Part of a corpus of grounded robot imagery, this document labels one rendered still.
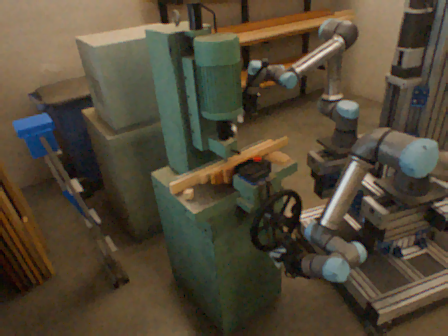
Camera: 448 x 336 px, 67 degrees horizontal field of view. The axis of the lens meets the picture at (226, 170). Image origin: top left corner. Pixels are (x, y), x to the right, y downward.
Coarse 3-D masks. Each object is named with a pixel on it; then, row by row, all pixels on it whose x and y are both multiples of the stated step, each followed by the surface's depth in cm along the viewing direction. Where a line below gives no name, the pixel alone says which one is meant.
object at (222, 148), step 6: (216, 132) 158; (210, 138) 154; (216, 138) 152; (210, 144) 156; (216, 144) 151; (222, 144) 148; (228, 144) 147; (234, 144) 149; (216, 150) 154; (222, 150) 149; (228, 150) 149; (222, 156) 151; (228, 156) 150
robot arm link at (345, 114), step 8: (336, 104) 187; (344, 104) 182; (352, 104) 182; (336, 112) 185; (344, 112) 179; (352, 112) 178; (336, 120) 186; (344, 120) 181; (352, 120) 181; (344, 128) 184; (352, 128) 183
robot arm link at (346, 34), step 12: (348, 24) 161; (336, 36) 159; (348, 36) 158; (324, 48) 159; (336, 48) 159; (348, 48) 162; (300, 60) 160; (312, 60) 158; (324, 60) 160; (276, 72) 162; (288, 72) 157; (300, 72) 158; (288, 84) 157
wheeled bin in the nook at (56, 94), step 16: (64, 80) 298; (80, 80) 291; (32, 96) 279; (48, 96) 263; (64, 96) 261; (80, 96) 265; (64, 112) 266; (80, 112) 273; (64, 128) 272; (80, 128) 279; (64, 144) 311; (80, 144) 286; (80, 160) 292; (96, 160) 301; (80, 176) 303; (96, 176) 309; (80, 192) 302
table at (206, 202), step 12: (264, 156) 170; (276, 168) 159; (288, 168) 161; (180, 192) 148; (204, 192) 147; (216, 192) 146; (228, 192) 145; (180, 204) 143; (192, 204) 140; (204, 204) 139; (216, 204) 140; (228, 204) 145; (240, 204) 145; (192, 216) 137; (204, 216) 139
